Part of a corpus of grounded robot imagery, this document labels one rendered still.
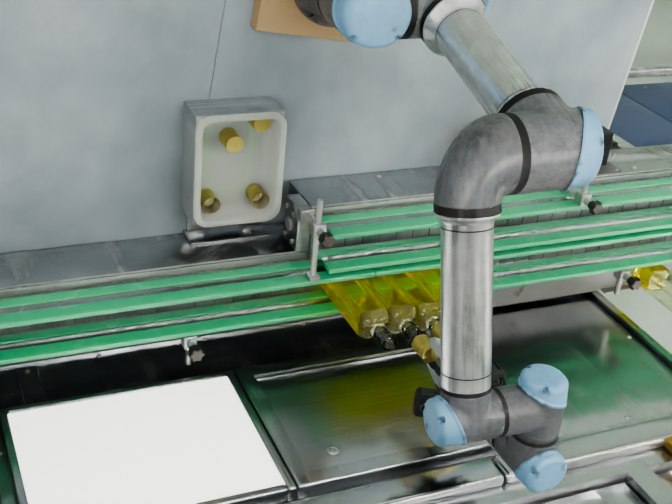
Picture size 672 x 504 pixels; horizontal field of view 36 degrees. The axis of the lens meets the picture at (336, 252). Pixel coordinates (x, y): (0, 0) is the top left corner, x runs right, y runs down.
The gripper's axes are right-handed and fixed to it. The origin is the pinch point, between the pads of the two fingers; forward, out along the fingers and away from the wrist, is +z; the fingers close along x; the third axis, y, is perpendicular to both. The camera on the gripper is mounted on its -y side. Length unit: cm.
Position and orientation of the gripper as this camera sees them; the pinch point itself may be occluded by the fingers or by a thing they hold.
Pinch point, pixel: (429, 352)
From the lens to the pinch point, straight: 185.4
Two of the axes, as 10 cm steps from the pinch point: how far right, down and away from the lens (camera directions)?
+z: -3.9, -4.8, 7.9
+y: 9.2, -1.3, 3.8
